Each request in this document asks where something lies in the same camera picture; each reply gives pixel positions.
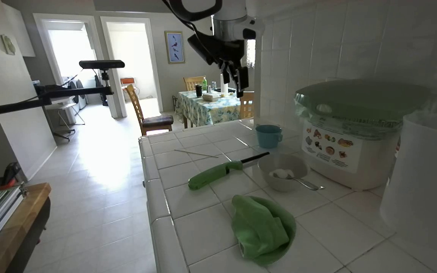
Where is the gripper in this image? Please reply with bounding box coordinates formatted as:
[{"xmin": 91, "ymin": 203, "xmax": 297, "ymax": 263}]
[{"xmin": 212, "ymin": 39, "xmax": 250, "ymax": 99}]

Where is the blue cup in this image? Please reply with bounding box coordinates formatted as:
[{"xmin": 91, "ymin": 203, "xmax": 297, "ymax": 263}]
[{"xmin": 255, "ymin": 124, "xmax": 283, "ymax": 149}]

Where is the dining table with floral tablecloth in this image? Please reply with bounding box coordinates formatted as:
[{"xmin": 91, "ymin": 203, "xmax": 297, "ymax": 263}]
[{"xmin": 174, "ymin": 90, "xmax": 255, "ymax": 128}]

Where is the framed bird picture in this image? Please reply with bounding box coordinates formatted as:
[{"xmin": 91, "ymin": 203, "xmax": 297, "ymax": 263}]
[{"xmin": 165, "ymin": 30, "xmax": 186, "ymax": 64}]

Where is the thin wooden skewer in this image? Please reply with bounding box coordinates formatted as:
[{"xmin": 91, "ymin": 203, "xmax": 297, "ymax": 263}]
[{"xmin": 174, "ymin": 149, "xmax": 219, "ymax": 158}]

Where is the wooden chair with dark seat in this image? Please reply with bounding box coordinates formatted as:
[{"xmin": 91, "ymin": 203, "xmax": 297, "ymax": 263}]
[{"xmin": 124, "ymin": 83, "xmax": 174, "ymax": 137}]

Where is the grey bowl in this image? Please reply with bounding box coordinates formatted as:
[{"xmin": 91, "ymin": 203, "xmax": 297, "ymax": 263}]
[{"xmin": 257, "ymin": 153, "xmax": 310, "ymax": 192}]

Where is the white lump of food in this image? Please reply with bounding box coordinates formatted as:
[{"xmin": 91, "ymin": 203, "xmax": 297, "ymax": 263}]
[{"xmin": 269, "ymin": 168, "xmax": 295, "ymax": 180}]

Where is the metal spoon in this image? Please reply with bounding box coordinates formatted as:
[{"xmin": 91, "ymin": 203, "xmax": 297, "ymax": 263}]
[{"xmin": 272, "ymin": 173, "xmax": 325, "ymax": 191}]

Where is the white appliance with green lid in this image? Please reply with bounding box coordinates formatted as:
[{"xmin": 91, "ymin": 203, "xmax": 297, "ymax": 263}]
[{"xmin": 293, "ymin": 79, "xmax": 433, "ymax": 191}]

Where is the green cloth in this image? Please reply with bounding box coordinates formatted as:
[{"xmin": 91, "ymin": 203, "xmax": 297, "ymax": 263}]
[{"xmin": 230, "ymin": 194, "xmax": 297, "ymax": 266}]

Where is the white folding table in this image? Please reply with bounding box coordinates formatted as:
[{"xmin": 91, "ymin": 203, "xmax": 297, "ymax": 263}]
[{"xmin": 45, "ymin": 96, "xmax": 86, "ymax": 143}]

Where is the white plastic container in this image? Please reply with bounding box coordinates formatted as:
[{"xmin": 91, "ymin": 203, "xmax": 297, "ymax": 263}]
[{"xmin": 379, "ymin": 111, "xmax": 437, "ymax": 255}]

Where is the red and black clamp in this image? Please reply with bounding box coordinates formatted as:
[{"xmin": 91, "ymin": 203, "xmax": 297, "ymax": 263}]
[{"xmin": 0, "ymin": 162, "xmax": 23, "ymax": 190}]

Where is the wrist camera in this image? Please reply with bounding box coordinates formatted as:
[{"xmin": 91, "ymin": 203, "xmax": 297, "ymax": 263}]
[{"xmin": 187, "ymin": 33, "xmax": 221, "ymax": 65}]

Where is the green handled utility lighter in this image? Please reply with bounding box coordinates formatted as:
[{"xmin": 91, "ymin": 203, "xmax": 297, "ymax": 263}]
[{"xmin": 187, "ymin": 152, "xmax": 270, "ymax": 191}]

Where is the camera on mount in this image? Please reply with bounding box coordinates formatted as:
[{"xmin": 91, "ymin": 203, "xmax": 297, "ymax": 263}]
[{"xmin": 0, "ymin": 60, "xmax": 126, "ymax": 119}]

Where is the wall decoration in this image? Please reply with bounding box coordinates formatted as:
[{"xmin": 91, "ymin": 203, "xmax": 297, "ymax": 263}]
[{"xmin": 0, "ymin": 34, "xmax": 17, "ymax": 56}]

